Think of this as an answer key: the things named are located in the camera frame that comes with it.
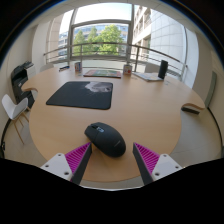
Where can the white illustrated booklet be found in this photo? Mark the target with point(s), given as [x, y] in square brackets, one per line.
[146, 76]

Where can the white chair with wooden legs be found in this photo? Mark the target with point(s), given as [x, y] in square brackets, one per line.
[13, 108]

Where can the black upright speaker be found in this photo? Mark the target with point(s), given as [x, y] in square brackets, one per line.
[163, 69]

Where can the black mouse pad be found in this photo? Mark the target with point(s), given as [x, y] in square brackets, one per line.
[80, 95]

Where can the black computer mouse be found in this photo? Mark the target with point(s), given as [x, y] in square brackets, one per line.
[106, 140]

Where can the dark blue stapler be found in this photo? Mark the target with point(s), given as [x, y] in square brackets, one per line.
[64, 68]

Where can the red printed magazine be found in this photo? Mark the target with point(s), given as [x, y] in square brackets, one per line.
[101, 73]

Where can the printed cup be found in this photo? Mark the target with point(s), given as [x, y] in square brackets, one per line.
[127, 69]
[77, 66]

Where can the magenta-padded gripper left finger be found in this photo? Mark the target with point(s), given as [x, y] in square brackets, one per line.
[75, 160]

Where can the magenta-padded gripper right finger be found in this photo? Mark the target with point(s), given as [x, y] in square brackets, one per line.
[150, 160]

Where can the black office printer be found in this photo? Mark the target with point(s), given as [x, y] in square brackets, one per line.
[20, 83]

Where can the metal balcony railing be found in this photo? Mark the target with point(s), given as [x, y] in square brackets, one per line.
[100, 44]

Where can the green tree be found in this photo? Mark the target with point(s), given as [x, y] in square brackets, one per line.
[106, 38]

